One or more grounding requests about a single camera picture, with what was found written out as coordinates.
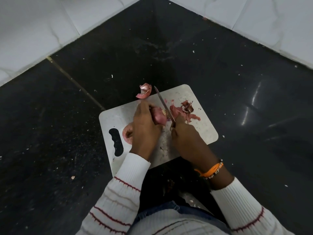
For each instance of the person's right hand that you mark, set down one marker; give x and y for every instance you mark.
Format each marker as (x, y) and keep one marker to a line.
(188, 144)

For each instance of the person's left hand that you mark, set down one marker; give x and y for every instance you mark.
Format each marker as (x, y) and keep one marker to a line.
(144, 132)

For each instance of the red onion with dry roots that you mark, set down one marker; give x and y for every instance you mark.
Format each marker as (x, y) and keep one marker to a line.
(127, 137)

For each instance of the pile of onion peels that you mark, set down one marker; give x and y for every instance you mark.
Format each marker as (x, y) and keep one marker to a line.
(192, 117)

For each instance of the onion peel piece off board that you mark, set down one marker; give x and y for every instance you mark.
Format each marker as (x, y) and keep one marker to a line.
(144, 94)

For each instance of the person's left forearm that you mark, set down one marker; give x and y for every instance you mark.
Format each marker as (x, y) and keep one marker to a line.
(122, 193)

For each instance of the person's right forearm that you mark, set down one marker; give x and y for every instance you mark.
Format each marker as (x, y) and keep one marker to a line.
(242, 210)

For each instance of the steel cutting board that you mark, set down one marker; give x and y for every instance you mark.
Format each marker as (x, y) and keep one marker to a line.
(203, 132)

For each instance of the orange thread wristband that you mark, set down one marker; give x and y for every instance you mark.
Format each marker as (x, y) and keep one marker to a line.
(211, 172)

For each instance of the white striped sweater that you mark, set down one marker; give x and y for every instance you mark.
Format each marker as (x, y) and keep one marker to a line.
(171, 225)

